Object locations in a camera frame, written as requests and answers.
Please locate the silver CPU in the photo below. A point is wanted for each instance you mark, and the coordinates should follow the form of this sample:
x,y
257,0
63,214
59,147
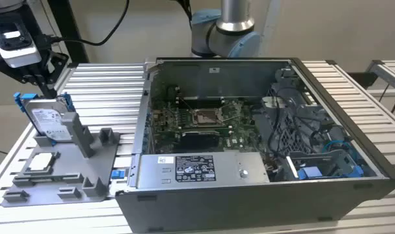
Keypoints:
x,y
43,162

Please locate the grey metal disk bay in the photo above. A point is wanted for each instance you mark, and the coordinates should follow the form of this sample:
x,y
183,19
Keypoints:
x,y
289,136

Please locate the black upright post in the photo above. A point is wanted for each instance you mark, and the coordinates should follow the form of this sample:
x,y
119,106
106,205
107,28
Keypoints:
x,y
70,24

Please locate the metal slat side table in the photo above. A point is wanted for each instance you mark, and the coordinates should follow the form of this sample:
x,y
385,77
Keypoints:
x,y
393,70

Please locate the black open PC case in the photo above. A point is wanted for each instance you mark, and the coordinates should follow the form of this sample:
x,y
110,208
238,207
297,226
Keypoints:
x,y
217,207

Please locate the black board heatsink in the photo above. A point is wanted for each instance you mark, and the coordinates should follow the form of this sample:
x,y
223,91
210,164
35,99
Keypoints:
x,y
174,92

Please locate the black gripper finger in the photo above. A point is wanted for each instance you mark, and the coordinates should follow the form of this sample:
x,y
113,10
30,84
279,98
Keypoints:
x,y
9,72
61,61

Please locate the silver power supply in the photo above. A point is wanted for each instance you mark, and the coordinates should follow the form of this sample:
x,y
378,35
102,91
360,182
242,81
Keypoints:
x,y
151,175

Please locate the CPU socket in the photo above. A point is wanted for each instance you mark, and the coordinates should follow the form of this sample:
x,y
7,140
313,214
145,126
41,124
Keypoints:
x,y
203,119

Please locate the black graphics card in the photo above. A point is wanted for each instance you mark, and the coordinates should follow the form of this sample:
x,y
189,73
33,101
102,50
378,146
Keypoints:
x,y
201,141

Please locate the thin locking lever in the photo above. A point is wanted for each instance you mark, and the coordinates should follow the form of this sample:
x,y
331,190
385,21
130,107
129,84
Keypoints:
x,y
186,103

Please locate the hard disk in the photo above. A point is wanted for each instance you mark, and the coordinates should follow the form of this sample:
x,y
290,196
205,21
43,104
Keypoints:
x,y
47,117

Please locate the grey parts rack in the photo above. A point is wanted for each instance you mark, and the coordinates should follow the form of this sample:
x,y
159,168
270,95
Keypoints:
x,y
77,170

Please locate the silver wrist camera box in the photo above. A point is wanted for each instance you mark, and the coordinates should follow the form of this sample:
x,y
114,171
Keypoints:
x,y
18,52

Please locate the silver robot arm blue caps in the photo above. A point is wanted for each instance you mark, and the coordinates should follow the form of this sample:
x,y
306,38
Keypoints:
x,y
233,24

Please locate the green motherboard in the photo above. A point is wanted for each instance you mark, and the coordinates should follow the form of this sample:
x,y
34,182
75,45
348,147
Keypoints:
x,y
243,131

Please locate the blue carrier in bay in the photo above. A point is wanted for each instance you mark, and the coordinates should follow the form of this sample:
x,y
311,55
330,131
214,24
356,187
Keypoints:
x,y
309,173

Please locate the blue case latch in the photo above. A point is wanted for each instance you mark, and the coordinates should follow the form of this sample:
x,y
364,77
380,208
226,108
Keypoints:
x,y
118,174

